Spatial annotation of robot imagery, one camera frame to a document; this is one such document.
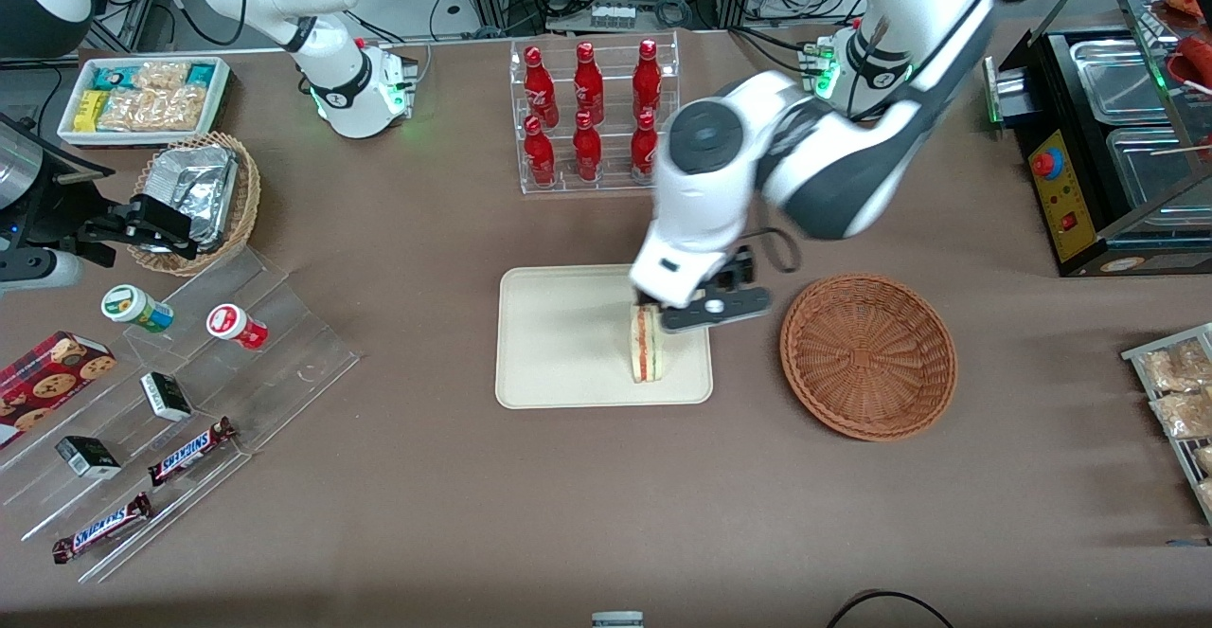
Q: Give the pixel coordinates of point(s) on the tan wicker basket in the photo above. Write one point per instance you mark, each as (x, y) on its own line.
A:
(248, 202)

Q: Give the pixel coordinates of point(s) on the black food warmer yellow panel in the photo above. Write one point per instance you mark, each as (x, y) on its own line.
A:
(1065, 183)

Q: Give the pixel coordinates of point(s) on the red cola bottle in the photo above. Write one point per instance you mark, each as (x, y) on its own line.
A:
(647, 83)
(644, 150)
(540, 88)
(540, 154)
(587, 150)
(588, 88)

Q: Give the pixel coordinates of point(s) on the white power strip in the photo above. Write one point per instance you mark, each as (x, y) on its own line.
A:
(613, 16)

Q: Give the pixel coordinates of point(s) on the red lid white jar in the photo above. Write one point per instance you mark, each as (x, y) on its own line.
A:
(232, 323)

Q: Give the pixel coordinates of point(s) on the green lid white jar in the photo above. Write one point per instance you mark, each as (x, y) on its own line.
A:
(133, 306)

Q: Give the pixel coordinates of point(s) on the triangle sandwich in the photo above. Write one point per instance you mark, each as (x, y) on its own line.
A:
(647, 349)

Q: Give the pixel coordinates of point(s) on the white plastic snack bin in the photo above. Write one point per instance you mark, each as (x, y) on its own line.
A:
(142, 139)

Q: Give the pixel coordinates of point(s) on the steel warmer pan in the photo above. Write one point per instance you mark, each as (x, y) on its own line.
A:
(1117, 79)
(1150, 169)

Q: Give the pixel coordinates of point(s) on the clear acrylic stepped display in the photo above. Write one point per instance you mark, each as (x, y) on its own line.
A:
(303, 353)

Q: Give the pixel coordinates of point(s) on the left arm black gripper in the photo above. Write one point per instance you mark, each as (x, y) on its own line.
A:
(738, 270)

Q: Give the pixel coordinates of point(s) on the clear acrylic bottle rack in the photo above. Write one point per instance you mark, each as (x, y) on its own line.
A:
(611, 188)

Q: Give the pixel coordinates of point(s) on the clear cracker bag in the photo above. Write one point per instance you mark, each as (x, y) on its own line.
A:
(1205, 459)
(161, 76)
(1188, 415)
(156, 109)
(1179, 367)

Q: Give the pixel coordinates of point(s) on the small grey device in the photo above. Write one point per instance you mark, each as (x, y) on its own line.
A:
(617, 620)

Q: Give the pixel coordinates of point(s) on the Snickers chocolate bar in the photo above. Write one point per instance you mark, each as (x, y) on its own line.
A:
(102, 529)
(189, 453)

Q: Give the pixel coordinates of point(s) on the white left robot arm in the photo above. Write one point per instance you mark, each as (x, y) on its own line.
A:
(710, 202)

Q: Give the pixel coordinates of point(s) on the white snack bag rack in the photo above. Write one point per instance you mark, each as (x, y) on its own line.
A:
(1131, 355)

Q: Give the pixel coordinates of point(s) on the yellow snack pack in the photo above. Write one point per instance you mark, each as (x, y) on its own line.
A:
(90, 112)

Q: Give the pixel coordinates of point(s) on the dark green small box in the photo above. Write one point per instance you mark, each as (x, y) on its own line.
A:
(166, 396)
(87, 457)

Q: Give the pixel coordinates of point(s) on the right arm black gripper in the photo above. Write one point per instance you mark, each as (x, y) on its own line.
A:
(59, 207)

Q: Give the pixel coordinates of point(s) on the cream plastic tray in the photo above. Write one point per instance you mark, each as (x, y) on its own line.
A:
(559, 344)

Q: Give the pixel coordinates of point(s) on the teal snack pack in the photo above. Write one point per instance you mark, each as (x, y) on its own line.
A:
(202, 74)
(109, 77)

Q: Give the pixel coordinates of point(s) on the red chocolate chip cookie box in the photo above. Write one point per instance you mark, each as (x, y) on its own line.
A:
(47, 382)

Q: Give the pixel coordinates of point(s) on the crumpled silver foil container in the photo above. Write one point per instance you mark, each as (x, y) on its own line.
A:
(194, 188)

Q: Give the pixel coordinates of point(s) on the brown wicker basket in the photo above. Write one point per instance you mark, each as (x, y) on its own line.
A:
(866, 358)

